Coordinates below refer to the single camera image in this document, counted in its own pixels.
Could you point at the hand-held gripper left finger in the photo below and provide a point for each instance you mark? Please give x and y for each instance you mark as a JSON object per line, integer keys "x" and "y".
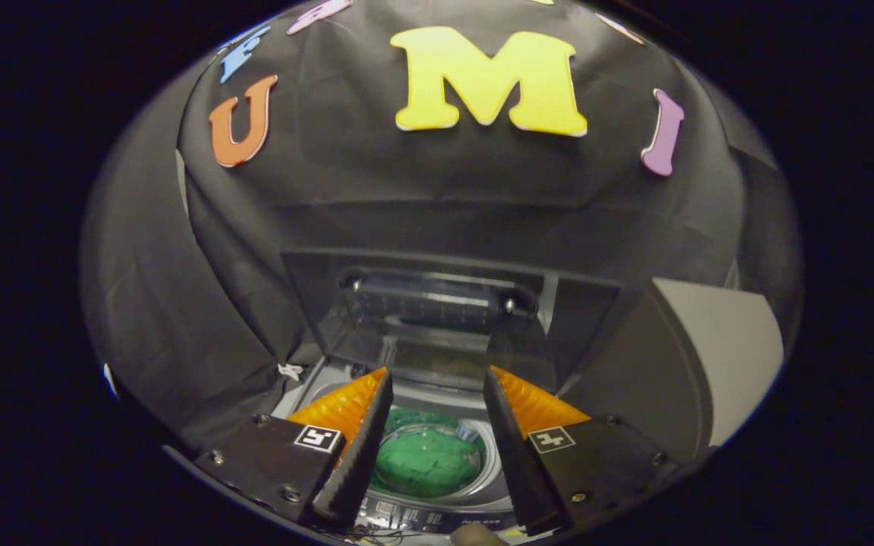
{"x": 357, "y": 462}

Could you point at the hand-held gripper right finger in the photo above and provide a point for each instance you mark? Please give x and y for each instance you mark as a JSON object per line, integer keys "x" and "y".
{"x": 513, "y": 462}

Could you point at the green polo shirt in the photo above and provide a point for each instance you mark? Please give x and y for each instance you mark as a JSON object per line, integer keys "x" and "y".
{"x": 425, "y": 462}

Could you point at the grey washing machine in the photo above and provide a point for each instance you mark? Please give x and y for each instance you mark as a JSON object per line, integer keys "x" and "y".
{"x": 437, "y": 398}

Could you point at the beige cabinet with grey top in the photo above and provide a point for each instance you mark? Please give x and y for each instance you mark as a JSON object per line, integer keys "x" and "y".
{"x": 710, "y": 356}

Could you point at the black backdrop cloth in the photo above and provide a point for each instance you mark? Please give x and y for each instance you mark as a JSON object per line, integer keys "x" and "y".
{"x": 444, "y": 189}

